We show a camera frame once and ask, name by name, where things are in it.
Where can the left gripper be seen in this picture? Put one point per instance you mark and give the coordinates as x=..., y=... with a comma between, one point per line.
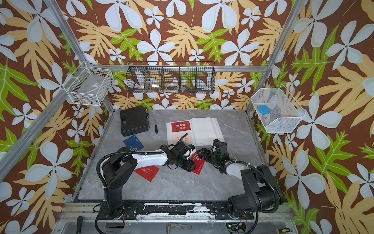
x=189, y=166

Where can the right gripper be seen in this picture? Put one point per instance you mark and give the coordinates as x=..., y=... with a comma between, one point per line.
x=204, y=150

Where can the red card small text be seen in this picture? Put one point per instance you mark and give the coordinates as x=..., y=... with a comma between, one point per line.
x=199, y=163

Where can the white photo album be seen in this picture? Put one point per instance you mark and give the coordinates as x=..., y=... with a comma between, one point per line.
x=203, y=131

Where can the red card white characters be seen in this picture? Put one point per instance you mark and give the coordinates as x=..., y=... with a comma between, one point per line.
x=180, y=126

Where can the red card cursive script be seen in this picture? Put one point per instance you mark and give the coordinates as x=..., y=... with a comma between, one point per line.
x=148, y=173

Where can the pink card red text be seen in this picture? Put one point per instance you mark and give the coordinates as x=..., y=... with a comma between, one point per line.
x=181, y=137

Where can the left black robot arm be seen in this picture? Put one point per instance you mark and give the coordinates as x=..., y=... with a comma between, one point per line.
x=115, y=169

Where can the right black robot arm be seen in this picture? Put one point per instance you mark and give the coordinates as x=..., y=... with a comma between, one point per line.
x=261, y=192

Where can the black screwdriver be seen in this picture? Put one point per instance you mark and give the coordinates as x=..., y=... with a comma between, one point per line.
x=155, y=126

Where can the dark blue booklet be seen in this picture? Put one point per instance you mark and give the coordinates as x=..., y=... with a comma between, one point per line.
x=133, y=143

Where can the black plastic case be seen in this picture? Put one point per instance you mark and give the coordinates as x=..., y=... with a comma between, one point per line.
x=133, y=121

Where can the blue object in basket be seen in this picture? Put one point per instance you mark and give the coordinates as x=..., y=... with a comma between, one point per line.
x=264, y=110

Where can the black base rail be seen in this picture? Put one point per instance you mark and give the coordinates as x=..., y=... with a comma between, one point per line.
x=220, y=210

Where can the white wire basket right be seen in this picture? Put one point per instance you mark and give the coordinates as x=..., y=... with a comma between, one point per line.
x=286, y=112

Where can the white wire basket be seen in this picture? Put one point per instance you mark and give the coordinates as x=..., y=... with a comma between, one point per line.
x=88, y=85
x=286, y=112

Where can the black wire basket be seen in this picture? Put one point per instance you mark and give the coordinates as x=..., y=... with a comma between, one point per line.
x=171, y=77

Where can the yellow handled screwdriver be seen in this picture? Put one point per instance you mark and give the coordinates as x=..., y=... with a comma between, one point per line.
x=283, y=230

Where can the white wire basket left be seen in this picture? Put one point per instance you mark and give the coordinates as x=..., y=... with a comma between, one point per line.
x=88, y=85

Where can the aluminium frame post left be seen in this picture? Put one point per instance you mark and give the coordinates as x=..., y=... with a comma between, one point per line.
x=38, y=56

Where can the aluminium frame post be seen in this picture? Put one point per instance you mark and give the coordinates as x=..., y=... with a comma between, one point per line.
x=285, y=33
x=38, y=56

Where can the aluminium frame post right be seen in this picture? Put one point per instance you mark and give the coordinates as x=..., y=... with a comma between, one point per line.
x=285, y=33

